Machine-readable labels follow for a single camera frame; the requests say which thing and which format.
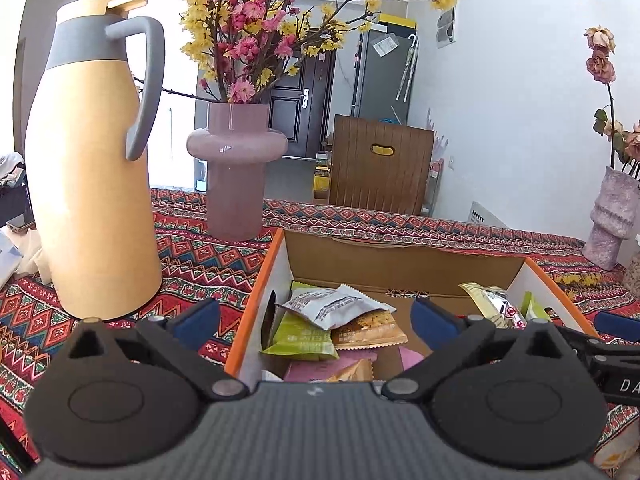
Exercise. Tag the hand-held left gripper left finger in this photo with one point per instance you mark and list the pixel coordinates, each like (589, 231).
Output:
(195, 322)

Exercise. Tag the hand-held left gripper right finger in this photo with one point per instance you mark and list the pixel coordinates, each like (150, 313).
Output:
(435, 325)

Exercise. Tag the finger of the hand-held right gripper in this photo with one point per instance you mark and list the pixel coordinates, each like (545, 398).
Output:
(620, 322)
(580, 342)

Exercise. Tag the green snack packet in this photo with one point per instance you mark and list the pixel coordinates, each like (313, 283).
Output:
(300, 337)
(532, 307)

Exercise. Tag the beige snack packet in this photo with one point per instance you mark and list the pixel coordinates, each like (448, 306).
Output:
(495, 302)

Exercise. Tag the orange white biscuit packet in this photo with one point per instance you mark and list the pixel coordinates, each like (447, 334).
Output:
(330, 305)
(370, 332)
(355, 372)
(617, 450)

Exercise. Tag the red cardboard box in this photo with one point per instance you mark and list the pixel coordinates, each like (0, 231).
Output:
(400, 265)

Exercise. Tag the fallen yellow petals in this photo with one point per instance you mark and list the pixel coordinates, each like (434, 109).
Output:
(575, 280)

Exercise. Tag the textured pink vase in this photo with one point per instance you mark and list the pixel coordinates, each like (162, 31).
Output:
(610, 220)

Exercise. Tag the smooth pink vase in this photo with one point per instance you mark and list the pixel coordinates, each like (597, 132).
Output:
(235, 185)

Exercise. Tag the beige cloth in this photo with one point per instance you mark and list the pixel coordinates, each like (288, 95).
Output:
(37, 255)

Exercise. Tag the wooden chair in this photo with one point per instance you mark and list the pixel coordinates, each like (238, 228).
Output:
(360, 170)

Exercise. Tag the yellow thermos jug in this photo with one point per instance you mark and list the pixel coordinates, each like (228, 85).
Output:
(90, 185)

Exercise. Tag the white plastic bag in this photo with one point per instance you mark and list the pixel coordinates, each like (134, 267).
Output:
(7, 260)

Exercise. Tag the grey refrigerator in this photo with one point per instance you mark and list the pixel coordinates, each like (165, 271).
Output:
(380, 85)

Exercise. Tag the dried pink roses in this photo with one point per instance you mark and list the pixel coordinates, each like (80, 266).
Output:
(600, 67)

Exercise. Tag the white folded umbrella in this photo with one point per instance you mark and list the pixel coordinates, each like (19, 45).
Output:
(407, 67)

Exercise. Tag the white paper sheet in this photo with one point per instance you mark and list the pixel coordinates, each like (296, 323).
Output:
(385, 46)

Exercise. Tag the pink and yellow flower branches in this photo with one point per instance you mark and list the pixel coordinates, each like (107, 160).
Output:
(250, 35)

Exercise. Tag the yellow black box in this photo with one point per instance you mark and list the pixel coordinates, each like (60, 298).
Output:
(397, 22)

